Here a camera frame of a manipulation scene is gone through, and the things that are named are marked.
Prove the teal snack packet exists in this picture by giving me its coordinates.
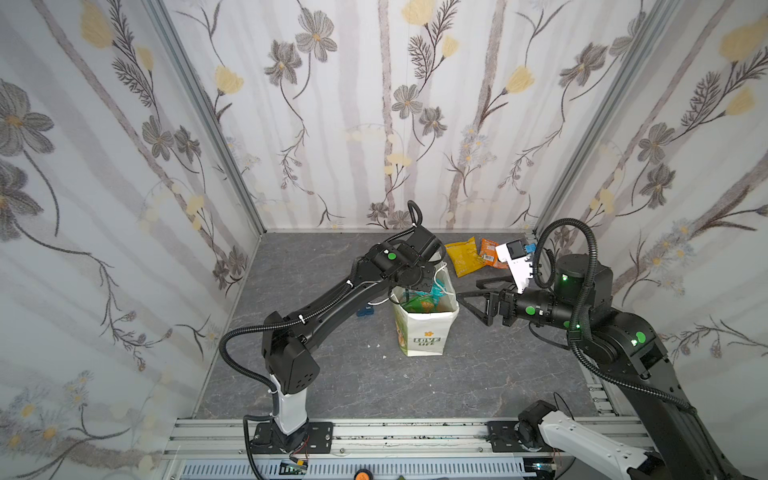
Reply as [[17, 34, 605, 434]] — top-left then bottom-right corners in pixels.
[[401, 281, 454, 304]]

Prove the yellow snack packet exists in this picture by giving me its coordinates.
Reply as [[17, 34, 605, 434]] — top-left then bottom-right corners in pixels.
[[445, 237, 486, 278]]

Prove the orange snack packet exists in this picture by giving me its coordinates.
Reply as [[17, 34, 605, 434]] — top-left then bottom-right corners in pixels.
[[479, 238, 507, 269]]

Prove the white green paper bag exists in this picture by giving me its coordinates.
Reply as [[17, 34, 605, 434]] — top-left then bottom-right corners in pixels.
[[366, 261, 460, 357]]

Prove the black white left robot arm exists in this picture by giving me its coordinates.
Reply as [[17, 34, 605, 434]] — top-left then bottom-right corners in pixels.
[[218, 200, 446, 452]]

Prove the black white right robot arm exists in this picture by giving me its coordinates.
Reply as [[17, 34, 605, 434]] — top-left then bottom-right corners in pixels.
[[457, 218, 744, 479]]

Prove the green snack packet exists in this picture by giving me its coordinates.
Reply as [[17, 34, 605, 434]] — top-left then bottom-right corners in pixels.
[[401, 296, 439, 314]]

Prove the small blue box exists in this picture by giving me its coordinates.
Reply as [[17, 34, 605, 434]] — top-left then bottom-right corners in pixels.
[[356, 306, 374, 317]]

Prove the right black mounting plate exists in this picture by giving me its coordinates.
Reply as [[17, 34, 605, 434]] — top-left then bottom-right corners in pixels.
[[486, 420, 525, 453]]

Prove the black mounting plate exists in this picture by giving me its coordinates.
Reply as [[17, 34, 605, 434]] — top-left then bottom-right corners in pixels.
[[486, 420, 525, 453], [248, 422, 334, 454]]

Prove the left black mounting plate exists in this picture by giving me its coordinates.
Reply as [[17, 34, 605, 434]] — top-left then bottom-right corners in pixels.
[[248, 422, 334, 454]]

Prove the orange black knob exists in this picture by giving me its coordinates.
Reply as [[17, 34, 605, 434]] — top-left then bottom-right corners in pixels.
[[354, 469, 373, 480]]

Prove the right corner aluminium profile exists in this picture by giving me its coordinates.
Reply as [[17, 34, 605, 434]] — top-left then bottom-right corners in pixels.
[[533, 0, 681, 235]]

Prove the corner aluminium profile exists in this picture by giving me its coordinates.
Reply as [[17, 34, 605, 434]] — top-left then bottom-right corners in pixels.
[[533, 0, 681, 235], [142, 0, 267, 237]]

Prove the small green circuit board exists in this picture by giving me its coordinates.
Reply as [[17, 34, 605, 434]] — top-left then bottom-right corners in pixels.
[[278, 459, 308, 476]]

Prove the left corner aluminium profile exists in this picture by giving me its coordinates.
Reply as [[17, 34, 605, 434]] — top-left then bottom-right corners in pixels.
[[142, 0, 267, 237]]

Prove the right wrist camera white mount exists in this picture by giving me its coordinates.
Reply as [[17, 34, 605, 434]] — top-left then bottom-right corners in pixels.
[[495, 240, 535, 294]]

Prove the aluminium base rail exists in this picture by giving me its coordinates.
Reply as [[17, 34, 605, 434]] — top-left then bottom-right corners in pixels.
[[161, 417, 655, 463]]

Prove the white slotted cable duct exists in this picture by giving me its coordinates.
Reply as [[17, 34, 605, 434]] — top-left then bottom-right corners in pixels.
[[179, 458, 529, 480]]

